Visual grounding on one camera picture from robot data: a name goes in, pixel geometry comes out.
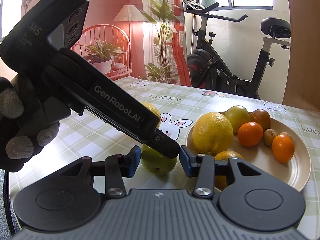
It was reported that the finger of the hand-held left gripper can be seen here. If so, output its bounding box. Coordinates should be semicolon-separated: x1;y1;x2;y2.
142;129;180;160

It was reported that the beige round plate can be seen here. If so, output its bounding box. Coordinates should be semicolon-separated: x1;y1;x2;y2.
185;111;312;193

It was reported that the black cable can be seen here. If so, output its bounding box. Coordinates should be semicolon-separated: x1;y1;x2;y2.
4;170;16;235

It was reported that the person's left hand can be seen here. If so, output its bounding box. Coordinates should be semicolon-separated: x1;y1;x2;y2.
0;74;60;173

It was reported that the small bright orange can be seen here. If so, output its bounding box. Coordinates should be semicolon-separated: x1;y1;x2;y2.
272;134;295;163
237;122;264;147

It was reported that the green round fruit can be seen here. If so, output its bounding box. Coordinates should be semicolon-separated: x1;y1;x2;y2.
141;144;178;176

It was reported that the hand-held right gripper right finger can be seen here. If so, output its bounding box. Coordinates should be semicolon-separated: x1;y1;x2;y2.
179;146;269;197

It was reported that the yellow-green round fruit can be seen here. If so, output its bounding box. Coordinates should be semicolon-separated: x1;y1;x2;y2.
224;105;250;134

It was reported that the brown-orange round fruit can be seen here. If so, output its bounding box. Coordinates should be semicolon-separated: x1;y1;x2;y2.
249;109;272;132

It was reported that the printed room scene wall tapestry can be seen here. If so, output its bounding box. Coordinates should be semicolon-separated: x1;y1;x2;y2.
0;0;193;87

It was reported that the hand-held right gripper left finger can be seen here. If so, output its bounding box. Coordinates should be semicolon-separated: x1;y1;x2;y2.
57;145;141;197

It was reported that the black exercise bike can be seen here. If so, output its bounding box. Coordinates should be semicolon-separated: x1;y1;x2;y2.
182;0;292;99

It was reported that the yellow lemon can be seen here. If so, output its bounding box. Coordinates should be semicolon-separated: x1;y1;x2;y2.
192;112;234;157
141;102;162;128

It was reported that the green checkered rabbit tablecloth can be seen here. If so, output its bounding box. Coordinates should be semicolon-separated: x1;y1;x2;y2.
9;76;320;238

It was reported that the wooden panel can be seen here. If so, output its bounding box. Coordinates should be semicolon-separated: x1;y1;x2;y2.
282;0;320;113

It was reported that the mottled dark orange tangerine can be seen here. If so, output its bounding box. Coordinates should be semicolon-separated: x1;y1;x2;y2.
214;150;244;191

